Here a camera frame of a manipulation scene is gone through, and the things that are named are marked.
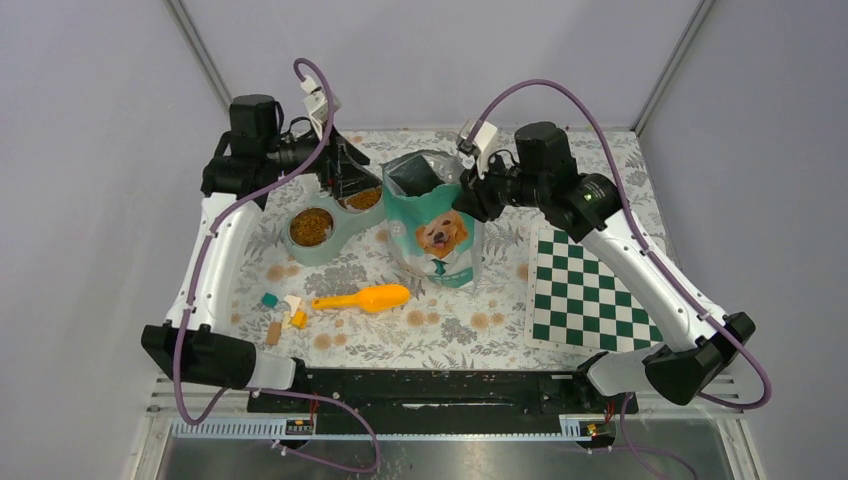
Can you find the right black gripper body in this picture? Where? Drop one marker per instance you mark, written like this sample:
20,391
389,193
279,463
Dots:
492,194

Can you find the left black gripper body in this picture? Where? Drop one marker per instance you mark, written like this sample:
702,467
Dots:
325,166

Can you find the green dog food bag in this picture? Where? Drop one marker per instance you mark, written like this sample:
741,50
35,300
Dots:
429,237

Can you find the orange plastic scoop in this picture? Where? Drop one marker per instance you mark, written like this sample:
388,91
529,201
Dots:
372,299

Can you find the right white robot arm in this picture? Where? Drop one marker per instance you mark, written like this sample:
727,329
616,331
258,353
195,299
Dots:
699,338

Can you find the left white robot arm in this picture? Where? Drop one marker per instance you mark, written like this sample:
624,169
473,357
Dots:
192,344

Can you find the green double pet bowl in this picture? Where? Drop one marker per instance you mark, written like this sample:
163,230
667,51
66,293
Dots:
317,231

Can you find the floral tablecloth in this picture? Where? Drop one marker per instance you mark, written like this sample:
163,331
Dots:
438,328

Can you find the white toy block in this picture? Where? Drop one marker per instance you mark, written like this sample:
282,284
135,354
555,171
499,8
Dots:
293,302

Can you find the green white chessboard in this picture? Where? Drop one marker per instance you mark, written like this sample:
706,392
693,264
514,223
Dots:
576,305

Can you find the teal toy block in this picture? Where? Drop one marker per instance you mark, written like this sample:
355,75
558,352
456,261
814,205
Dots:
269,300

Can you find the yellow toy block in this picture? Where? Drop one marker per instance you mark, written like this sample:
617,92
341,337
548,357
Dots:
299,320

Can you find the brown wooden block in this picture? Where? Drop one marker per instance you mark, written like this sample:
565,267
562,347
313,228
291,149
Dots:
273,333

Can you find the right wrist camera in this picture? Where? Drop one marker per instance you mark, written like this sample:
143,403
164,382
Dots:
477,139

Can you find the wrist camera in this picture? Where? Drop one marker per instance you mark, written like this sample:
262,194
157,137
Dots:
316,104
477,139

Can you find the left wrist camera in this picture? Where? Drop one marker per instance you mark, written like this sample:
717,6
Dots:
316,104

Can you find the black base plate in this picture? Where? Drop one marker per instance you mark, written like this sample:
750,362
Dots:
357,387

